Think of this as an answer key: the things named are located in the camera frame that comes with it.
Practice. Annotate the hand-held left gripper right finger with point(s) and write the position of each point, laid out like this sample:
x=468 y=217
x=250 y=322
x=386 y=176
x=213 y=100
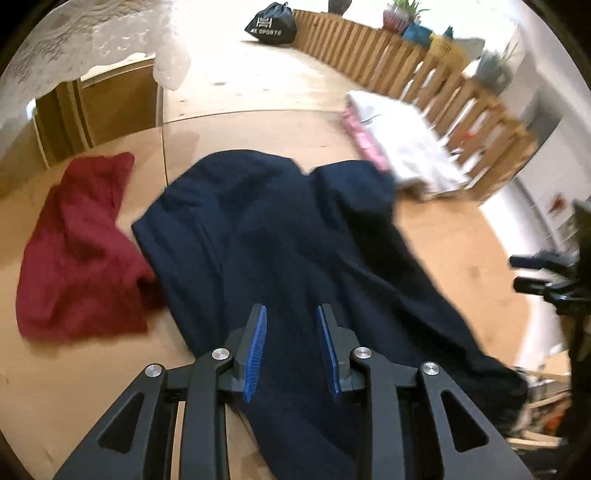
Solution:
x=325 y=350

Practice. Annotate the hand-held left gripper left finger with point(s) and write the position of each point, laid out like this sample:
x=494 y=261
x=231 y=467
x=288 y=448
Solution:
x=256 y=350

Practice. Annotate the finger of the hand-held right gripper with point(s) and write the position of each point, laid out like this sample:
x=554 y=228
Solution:
x=540 y=261
x=540 y=286

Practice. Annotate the navy blue sweatshirt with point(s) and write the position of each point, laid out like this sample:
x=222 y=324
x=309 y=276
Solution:
x=277 y=230

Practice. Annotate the white folded garment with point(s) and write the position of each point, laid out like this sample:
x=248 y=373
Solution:
x=408 y=138

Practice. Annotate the grey potted plant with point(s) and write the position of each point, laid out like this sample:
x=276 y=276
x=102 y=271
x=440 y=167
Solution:
x=494 y=67

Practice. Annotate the dark red garment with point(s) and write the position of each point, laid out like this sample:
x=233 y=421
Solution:
x=78 y=258

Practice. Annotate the pink folded garment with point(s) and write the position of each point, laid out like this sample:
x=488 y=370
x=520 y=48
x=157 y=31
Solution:
x=364 y=138

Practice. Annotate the yellow basket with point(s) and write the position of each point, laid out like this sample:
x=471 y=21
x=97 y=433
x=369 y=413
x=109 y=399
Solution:
x=448 y=53

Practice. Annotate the blue box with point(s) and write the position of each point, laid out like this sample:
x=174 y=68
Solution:
x=416 y=33

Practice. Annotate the wooden slatted fence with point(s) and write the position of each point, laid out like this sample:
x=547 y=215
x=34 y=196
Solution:
x=369 y=55

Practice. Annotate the potted plant patterned pot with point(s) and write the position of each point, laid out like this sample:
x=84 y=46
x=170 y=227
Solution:
x=400 y=17

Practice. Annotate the wooden cabinet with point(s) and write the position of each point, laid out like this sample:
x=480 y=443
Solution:
x=115 y=106

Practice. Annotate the white lace cloth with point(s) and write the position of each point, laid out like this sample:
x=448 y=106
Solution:
x=92 y=37

